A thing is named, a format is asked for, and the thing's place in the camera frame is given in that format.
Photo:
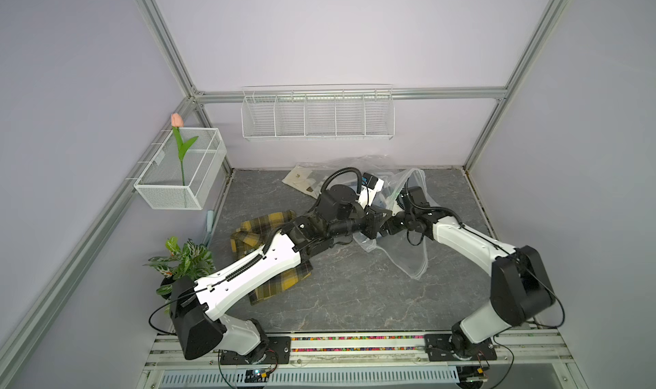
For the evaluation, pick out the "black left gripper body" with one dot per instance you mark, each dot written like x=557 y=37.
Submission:
x=358 y=222

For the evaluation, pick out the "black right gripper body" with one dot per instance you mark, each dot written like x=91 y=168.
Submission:
x=399 y=221

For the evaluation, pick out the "clear plastic vacuum bag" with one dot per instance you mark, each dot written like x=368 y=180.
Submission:
x=412 y=260

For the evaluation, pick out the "yellow plaid shirt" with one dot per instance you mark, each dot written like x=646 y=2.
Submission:
x=251 y=235

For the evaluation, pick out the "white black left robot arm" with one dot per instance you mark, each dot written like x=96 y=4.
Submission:
x=199 y=308

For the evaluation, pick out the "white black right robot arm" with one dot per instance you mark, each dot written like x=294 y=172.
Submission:
x=519 y=285

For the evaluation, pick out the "cream green work glove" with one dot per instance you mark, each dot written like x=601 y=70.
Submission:
x=306 y=179

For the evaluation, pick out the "green potted plant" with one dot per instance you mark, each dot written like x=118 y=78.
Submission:
x=191 y=259

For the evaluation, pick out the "pink artificial tulip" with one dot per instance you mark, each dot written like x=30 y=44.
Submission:
x=183 y=145

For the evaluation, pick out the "white wire wall shelf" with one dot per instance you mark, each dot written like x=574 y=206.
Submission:
x=329 y=111

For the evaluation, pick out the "white wire side basket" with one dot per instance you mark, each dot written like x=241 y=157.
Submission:
x=187 y=166

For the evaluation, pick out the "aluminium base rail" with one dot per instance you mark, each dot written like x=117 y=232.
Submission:
x=413 y=348

